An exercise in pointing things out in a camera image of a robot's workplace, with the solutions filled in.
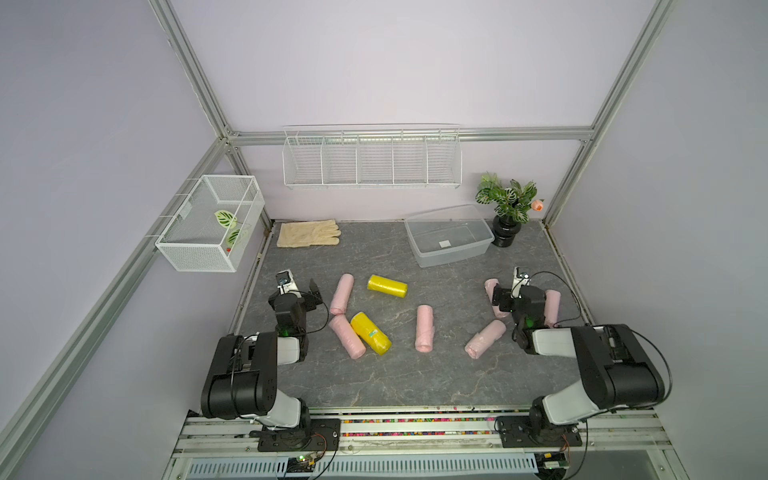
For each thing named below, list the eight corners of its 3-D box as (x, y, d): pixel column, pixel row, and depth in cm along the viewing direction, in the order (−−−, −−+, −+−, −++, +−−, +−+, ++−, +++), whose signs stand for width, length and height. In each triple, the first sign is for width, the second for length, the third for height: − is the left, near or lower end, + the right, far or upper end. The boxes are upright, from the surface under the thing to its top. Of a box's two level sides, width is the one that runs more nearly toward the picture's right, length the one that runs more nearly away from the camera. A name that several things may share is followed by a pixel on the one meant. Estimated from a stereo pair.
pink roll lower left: (353, 363, 87) (352, 359, 84) (330, 326, 94) (328, 321, 91) (369, 353, 89) (368, 348, 86) (345, 317, 96) (343, 312, 93)
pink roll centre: (414, 352, 89) (415, 346, 86) (413, 312, 98) (413, 305, 94) (434, 352, 89) (436, 346, 86) (431, 311, 98) (432, 305, 94)
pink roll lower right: (473, 360, 87) (475, 356, 84) (462, 348, 89) (464, 343, 86) (505, 332, 92) (509, 327, 89) (494, 321, 95) (497, 316, 92)
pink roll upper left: (330, 313, 97) (329, 309, 95) (342, 277, 106) (341, 272, 104) (344, 315, 97) (343, 311, 94) (355, 278, 106) (354, 274, 104)
